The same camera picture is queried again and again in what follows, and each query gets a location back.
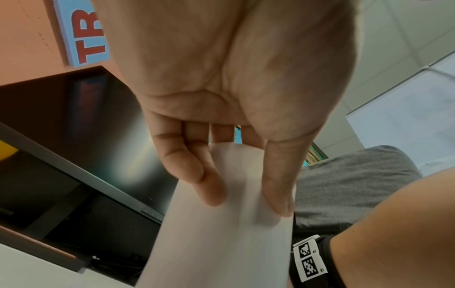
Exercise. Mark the person's left hand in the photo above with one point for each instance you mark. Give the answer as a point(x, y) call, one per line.
point(227, 70)

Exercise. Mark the white paper sheet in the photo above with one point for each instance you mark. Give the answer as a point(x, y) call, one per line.
point(227, 239)

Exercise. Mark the person's right forearm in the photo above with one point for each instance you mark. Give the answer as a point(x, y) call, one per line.
point(401, 233)

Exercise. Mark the colourful framed picture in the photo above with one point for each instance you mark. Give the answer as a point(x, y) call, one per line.
point(315, 156)

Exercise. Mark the blue sign with red letters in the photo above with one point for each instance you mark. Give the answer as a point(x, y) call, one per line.
point(83, 33)

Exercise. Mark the black monitor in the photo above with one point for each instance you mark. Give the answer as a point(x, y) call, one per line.
point(81, 126)

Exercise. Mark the grey shirt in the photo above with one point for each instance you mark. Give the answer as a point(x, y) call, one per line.
point(352, 185)

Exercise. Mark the frosted glass window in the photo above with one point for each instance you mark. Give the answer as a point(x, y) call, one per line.
point(408, 118)

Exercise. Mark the white marker tag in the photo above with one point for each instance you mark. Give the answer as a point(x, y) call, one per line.
point(308, 258)

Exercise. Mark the dark monitor stand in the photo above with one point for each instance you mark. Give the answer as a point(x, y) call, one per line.
point(57, 211)

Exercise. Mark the black wristband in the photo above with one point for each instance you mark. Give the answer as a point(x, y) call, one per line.
point(330, 270)

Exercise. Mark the yellow object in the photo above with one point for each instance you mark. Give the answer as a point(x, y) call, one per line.
point(6, 150)

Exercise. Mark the brown desk shelf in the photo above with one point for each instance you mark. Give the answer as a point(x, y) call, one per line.
point(39, 247)

